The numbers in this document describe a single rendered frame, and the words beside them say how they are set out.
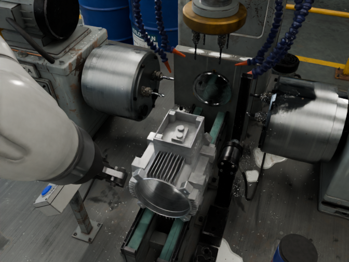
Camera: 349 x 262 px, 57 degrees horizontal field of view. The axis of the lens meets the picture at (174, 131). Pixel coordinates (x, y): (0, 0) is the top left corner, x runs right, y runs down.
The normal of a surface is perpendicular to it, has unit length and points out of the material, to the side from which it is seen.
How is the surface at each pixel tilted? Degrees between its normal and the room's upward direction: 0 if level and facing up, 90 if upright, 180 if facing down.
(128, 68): 28
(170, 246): 0
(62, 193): 52
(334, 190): 89
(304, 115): 43
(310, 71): 0
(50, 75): 89
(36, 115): 74
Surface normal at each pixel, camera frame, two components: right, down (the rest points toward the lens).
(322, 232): -0.01, -0.72
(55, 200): 0.73, -0.26
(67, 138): 0.99, 0.07
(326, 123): -0.27, 0.05
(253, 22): -0.34, 0.66
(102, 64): -0.19, -0.26
